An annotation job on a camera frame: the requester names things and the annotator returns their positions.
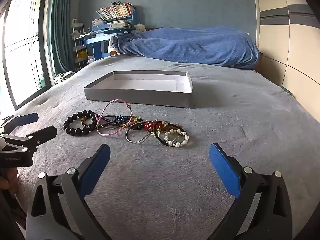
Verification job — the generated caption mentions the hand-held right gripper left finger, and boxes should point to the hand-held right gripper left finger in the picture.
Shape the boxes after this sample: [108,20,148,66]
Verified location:
[26,144,111,240]

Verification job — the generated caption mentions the blue fleece blanket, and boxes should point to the blue fleece blanket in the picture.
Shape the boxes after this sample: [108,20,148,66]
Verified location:
[109,26,260,69]

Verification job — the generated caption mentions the pile of papers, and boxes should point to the pile of papers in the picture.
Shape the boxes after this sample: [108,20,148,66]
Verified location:
[107,19,133,29]

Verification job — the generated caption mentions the dark red bead bracelet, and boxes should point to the dark red bead bracelet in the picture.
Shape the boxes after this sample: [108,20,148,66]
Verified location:
[80,116,98,130]

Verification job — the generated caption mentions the black bead bracelet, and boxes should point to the black bead bracelet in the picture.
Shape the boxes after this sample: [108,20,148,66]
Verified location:
[63,110,97,135]

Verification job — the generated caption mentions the silver bangle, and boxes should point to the silver bangle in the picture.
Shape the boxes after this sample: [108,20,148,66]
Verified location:
[125,124,150,144]

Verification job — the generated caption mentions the pearl bracelet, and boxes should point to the pearl bracelet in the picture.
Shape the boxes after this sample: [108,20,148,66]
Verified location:
[164,128,190,148]

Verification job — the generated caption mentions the row of books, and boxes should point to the row of books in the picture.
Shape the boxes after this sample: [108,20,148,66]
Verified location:
[96,3,135,21]

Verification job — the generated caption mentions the black bangle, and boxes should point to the black bangle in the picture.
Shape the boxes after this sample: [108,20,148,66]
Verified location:
[151,122,187,147]

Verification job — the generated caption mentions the white shelf rack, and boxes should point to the white shelf rack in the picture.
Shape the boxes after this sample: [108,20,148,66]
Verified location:
[71,19,88,71]

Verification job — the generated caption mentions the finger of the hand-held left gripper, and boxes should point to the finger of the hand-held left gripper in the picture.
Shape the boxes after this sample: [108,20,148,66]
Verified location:
[0,112,39,134]
[0,126,58,153]

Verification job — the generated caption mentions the window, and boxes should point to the window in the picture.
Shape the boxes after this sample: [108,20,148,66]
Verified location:
[0,0,53,110]

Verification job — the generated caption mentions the white shoes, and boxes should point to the white shoes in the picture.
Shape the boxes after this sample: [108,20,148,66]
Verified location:
[54,71,75,84]

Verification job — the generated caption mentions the grey cardboard box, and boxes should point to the grey cardboard box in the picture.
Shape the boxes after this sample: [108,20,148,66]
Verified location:
[84,70,193,108]

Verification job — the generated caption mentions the teal curtain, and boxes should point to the teal curtain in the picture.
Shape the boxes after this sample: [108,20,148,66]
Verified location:
[51,0,81,74]

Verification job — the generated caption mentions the blue desk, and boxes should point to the blue desk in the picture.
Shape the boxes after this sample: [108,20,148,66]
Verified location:
[75,11,137,62]

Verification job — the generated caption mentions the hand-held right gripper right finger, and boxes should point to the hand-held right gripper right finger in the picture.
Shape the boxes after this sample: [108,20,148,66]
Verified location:
[207,142,293,240]

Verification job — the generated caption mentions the blue crystal bracelet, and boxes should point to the blue crystal bracelet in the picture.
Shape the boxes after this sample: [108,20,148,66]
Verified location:
[110,115,133,128]

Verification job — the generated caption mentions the beige wardrobe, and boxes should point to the beige wardrobe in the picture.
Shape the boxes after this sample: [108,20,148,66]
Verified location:
[252,0,320,105]

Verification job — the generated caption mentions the pink cord bracelet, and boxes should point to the pink cord bracelet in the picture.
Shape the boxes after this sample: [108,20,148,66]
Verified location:
[96,99,133,137]

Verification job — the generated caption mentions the person's left hand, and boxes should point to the person's left hand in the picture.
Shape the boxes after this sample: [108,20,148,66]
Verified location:
[0,166,19,194]

